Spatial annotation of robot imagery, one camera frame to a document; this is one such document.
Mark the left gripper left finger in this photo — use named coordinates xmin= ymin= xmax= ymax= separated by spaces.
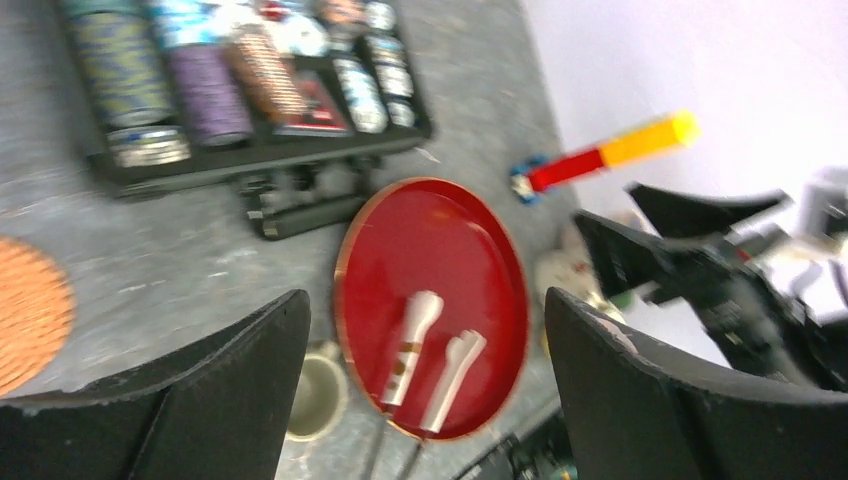
xmin=1 ymin=290 xmax=311 ymax=479

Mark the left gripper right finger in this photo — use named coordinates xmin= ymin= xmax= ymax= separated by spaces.
xmin=545 ymin=288 xmax=847 ymax=479

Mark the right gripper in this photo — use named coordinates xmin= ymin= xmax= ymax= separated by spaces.
xmin=573 ymin=183 xmax=847 ymax=391

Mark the red round tray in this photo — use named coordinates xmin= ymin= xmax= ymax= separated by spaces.
xmin=334 ymin=177 xmax=531 ymax=442

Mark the woven coaster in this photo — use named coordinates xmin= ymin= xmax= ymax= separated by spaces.
xmin=1 ymin=236 xmax=76 ymax=395

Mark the small grey-green cup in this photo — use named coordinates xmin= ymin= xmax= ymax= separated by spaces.
xmin=286 ymin=340 xmax=349 ymax=442

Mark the toy block tower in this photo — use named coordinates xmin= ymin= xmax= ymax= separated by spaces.
xmin=510 ymin=110 xmax=699 ymax=203

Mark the black poker chip case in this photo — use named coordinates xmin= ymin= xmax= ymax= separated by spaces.
xmin=39 ymin=1 xmax=433 ymax=240

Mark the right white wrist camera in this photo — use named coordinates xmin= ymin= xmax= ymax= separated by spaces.
xmin=755 ymin=165 xmax=848 ymax=326

